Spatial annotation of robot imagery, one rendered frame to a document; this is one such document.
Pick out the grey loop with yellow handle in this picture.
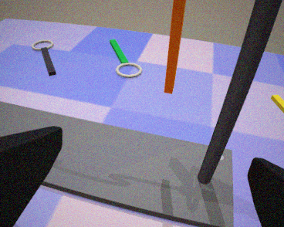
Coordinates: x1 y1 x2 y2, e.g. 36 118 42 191
271 94 284 113

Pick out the grey loop with green handle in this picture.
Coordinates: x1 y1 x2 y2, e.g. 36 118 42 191
109 39 142 79

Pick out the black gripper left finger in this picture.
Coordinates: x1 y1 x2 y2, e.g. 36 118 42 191
0 126 62 227

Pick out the white loop with dark grey handle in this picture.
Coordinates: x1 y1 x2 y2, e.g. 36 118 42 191
32 40 56 76

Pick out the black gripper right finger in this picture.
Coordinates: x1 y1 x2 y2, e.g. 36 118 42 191
248 157 284 227

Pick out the orange long bar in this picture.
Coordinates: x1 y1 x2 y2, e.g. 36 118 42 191
164 0 186 94

